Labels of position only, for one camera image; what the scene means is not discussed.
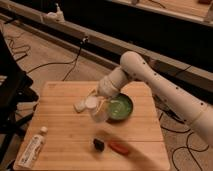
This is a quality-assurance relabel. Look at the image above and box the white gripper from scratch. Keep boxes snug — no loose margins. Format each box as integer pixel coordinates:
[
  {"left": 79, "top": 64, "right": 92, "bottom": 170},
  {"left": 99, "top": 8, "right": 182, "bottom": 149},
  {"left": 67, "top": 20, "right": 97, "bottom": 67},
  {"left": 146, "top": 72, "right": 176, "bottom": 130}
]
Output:
[{"left": 97, "top": 76, "right": 119, "bottom": 110}]

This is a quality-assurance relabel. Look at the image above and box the white ceramic cup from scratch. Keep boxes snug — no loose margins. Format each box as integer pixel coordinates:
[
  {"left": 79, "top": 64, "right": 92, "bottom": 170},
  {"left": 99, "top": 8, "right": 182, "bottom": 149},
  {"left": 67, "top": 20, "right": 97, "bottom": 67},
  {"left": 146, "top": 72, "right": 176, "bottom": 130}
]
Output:
[{"left": 87, "top": 99, "right": 108, "bottom": 123}]

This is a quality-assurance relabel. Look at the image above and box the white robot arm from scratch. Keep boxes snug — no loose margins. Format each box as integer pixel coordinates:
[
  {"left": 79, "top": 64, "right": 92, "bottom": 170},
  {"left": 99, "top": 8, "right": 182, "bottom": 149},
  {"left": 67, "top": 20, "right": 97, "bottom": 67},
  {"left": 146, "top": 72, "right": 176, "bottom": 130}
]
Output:
[{"left": 97, "top": 51, "right": 213, "bottom": 147}]

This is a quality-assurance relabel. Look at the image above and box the green ceramic bowl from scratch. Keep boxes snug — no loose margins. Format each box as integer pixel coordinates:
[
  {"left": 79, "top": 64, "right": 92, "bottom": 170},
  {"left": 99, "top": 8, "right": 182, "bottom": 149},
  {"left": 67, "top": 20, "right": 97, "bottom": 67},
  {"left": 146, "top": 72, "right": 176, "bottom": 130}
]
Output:
[{"left": 107, "top": 93, "right": 133, "bottom": 122}]

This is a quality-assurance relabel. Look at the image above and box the black eraser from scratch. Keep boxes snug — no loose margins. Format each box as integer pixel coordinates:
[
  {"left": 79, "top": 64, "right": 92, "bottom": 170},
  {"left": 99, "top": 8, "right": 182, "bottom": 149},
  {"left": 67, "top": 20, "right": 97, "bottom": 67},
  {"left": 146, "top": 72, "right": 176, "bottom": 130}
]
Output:
[{"left": 93, "top": 139, "right": 105, "bottom": 151}]

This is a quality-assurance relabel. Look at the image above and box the white crumpled cloth piece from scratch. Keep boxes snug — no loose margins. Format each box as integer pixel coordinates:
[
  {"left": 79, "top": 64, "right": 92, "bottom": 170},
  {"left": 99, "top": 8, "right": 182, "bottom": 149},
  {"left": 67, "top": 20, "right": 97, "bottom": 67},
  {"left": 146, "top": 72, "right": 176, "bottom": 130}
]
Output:
[{"left": 74, "top": 96, "right": 97, "bottom": 113}]

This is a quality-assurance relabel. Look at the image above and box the orange carrot toy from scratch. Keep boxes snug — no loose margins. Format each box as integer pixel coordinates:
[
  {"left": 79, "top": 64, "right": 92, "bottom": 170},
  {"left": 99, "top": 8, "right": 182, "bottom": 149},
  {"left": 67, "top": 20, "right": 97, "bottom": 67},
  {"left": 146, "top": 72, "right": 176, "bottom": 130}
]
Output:
[{"left": 108, "top": 141, "right": 130, "bottom": 155}]

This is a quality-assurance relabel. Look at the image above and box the black chair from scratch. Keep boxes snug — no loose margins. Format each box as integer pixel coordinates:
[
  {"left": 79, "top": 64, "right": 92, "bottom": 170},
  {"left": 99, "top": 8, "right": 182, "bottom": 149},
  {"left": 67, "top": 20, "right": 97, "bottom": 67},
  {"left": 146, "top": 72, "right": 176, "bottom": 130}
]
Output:
[{"left": 0, "top": 31, "right": 38, "bottom": 164}]

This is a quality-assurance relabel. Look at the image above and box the white tube with cap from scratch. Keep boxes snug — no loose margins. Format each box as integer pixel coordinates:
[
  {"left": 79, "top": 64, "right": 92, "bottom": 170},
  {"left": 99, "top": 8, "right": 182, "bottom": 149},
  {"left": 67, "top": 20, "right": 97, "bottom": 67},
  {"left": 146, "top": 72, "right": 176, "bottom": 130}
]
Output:
[{"left": 18, "top": 126, "right": 48, "bottom": 169}]

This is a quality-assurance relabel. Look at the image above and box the white object on ledge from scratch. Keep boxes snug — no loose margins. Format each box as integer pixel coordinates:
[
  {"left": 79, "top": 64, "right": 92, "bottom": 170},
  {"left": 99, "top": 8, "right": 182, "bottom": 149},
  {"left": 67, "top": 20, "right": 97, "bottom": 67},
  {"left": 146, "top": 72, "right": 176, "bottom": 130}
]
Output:
[{"left": 46, "top": 3, "right": 65, "bottom": 22}]

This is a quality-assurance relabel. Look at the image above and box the black floor cable left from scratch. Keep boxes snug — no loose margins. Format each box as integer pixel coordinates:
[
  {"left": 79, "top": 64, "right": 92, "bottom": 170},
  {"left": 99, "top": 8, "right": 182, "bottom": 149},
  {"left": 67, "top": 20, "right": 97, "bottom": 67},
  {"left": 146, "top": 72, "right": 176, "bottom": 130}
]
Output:
[{"left": 4, "top": 34, "right": 90, "bottom": 82}]

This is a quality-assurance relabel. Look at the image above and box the black floor cables right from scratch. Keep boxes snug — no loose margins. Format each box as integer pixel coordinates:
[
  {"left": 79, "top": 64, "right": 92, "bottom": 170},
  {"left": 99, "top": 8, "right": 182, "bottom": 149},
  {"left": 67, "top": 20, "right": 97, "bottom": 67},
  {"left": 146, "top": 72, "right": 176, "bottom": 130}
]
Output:
[{"left": 157, "top": 107, "right": 213, "bottom": 171}]

